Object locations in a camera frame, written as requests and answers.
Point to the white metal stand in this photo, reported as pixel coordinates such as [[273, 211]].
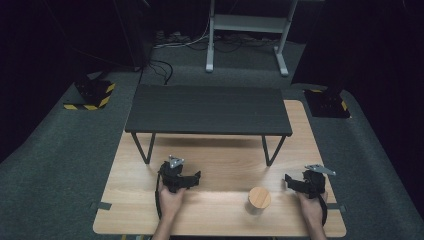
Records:
[[248, 24]]

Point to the black striped base plate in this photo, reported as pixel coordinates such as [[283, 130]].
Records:
[[93, 93], [326, 105]]

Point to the jar with wooden lid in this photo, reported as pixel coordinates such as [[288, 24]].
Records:
[[259, 198]]

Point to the black shelf riser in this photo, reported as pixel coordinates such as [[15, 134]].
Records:
[[208, 108]]

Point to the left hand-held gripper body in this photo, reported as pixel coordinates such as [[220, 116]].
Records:
[[171, 175]]

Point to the person's right hand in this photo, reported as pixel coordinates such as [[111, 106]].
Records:
[[310, 208]]

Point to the grey tape piece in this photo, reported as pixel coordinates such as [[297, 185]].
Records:
[[101, 206], [337, 207]]

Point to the person's left hand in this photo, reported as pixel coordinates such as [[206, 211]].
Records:
[[170, 203]]

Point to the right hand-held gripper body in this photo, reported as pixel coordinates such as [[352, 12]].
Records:
[[315, 185]]

